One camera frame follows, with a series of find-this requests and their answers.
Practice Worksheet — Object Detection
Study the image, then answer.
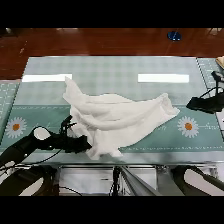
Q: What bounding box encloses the blue round object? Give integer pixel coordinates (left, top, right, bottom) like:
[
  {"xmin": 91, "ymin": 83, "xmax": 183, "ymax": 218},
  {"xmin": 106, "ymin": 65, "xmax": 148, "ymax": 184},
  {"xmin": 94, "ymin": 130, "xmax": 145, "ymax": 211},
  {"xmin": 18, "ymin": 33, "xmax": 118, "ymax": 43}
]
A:
[{"xmin": 166, "ymin": 30, "xmax": 183, "ymax": 42}]

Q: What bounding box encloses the black cable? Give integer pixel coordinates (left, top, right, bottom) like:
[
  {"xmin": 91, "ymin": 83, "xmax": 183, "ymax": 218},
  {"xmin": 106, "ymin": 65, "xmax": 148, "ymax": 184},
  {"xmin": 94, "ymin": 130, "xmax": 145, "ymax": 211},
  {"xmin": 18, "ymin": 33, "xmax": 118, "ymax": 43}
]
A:
[
  {"xmin": 4, "ymin": 148, "xmax": 64, "ymax": 169},
  {"xmin": 109, "ymin": 165, "xmax": 122, "ymax": 197}
]

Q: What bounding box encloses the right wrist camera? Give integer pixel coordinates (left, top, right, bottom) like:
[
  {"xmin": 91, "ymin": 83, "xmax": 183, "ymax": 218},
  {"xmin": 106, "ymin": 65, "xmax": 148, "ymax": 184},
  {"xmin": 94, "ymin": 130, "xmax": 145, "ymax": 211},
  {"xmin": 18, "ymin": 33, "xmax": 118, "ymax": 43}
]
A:
[{"xmin": 210, "ymin": 70, "xmax": 224, "ymax": 98}]

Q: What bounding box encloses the white shirt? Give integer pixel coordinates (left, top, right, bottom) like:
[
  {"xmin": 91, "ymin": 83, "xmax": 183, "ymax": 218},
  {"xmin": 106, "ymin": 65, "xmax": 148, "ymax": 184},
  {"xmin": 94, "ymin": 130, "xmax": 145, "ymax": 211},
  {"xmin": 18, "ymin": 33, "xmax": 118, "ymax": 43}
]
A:
[{"xmin": 62, "ymin": 76, "xmax": 181, "ymax": 161}]

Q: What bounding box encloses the silver frame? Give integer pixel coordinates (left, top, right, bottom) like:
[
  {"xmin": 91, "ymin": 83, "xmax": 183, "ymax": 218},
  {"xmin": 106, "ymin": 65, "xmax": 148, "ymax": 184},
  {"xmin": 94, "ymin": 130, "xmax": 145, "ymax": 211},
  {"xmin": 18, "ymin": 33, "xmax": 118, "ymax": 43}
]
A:
[{"xmin": 0, "ymin": 161, "xmax": 224, "ymax": 197}]

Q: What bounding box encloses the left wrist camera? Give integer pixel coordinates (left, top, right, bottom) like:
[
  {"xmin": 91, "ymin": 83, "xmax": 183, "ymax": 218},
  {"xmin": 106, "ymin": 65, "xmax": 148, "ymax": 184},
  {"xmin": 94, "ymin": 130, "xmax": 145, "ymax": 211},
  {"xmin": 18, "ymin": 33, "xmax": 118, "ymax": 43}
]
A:
[{"xmin": 59, "ymin": 114, "xmax": 78, "ymax": 135}]

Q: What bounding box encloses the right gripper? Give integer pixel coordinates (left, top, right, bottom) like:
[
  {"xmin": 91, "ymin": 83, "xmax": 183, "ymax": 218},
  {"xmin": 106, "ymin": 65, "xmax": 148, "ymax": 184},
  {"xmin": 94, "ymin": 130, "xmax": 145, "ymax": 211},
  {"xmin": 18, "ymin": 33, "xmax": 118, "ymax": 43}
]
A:
[{"xmin": 185, "ymin": 95, "xmax": 223, "ymax": 115}]

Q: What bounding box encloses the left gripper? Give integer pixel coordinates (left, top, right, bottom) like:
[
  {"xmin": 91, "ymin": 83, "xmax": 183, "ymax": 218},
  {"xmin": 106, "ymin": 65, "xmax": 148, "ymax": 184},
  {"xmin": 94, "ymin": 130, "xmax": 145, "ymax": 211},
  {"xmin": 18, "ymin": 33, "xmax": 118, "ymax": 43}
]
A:
[{"xmin": 57, "ymin": 132, "xmax": 93, "ymax": 155}]

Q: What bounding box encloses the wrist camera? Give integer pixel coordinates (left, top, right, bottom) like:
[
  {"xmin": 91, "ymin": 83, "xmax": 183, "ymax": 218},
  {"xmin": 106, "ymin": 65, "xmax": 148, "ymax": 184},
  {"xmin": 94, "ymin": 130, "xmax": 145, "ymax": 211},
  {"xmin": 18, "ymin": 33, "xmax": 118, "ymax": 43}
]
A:
[
  {"xmin": 210, "ymin": 70, "xmax": 224, "ymax": 98},
  {"xmin": 59, "ymin": 114, "xmax": 78, "ymax": 135}
]

